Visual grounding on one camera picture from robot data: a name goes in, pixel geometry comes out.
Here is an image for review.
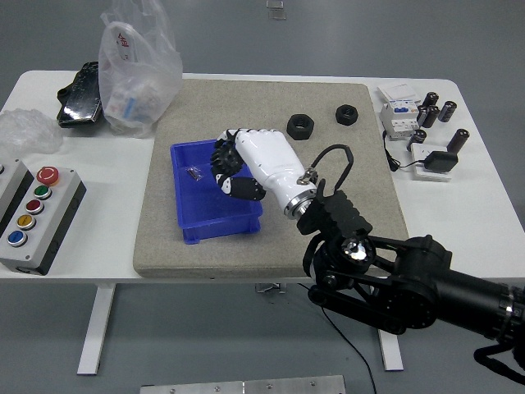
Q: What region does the black glossy packet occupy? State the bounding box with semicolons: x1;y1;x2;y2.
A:
56;61;103;129

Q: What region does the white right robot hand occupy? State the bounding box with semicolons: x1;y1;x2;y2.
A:
210;127;318;208

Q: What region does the small black hex nut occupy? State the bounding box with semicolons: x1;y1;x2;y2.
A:
335;104;361;125

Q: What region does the grey-brown mat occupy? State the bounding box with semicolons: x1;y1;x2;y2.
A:
133;79;411;279

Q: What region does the black adapter cord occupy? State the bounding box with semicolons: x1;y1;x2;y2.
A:
381;130;427;172

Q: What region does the clear plastic bag red print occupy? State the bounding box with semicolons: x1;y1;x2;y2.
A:
97;0;184;139

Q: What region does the white table leg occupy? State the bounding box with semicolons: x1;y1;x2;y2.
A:
376;328;405;373
76;282;116;375

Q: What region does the white card box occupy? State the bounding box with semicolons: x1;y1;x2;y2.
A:
376;81;419;106

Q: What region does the metal under-table bracket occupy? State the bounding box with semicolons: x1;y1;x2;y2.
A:
254;282;288;295

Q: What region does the white circuit breaker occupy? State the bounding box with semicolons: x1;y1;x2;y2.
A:
379;102;422;142

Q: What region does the silver metal plate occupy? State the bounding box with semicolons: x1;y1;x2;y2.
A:
139;374;346;394

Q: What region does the white power socket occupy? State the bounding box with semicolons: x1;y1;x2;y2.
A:
411;143;454;182

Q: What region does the clear bubble wrap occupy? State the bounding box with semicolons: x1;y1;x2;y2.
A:
0;108;65;155

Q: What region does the blue plastic box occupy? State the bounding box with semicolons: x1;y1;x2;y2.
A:
170;139;264;246

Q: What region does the black plug adapter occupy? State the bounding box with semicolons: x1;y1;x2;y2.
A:
424;150;459;172

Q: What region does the black floor cable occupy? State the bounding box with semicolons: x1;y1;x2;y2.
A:
318;305;377;394

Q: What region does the large black hex nut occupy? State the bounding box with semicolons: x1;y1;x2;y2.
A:
285;113;316;142

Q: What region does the grey five-button control box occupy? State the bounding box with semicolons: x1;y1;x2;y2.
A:
0;166;88;276

